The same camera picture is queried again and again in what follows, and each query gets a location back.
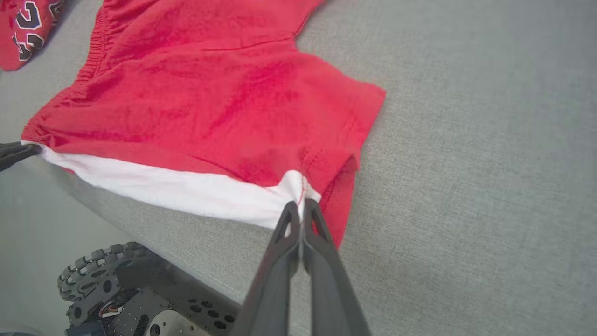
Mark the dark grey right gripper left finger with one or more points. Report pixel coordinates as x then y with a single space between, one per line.
277 280

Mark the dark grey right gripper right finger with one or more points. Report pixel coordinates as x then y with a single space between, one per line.
329 289

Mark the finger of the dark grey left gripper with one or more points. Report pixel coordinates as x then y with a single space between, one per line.
14 151

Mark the red jersey with number 23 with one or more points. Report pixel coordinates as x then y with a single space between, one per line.
23 28

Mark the red shorts with white stripe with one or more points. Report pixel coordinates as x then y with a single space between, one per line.
210 93

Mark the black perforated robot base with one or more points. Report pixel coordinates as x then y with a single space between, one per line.
177 303

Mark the grey robot omni wheel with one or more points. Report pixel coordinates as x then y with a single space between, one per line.
93 270

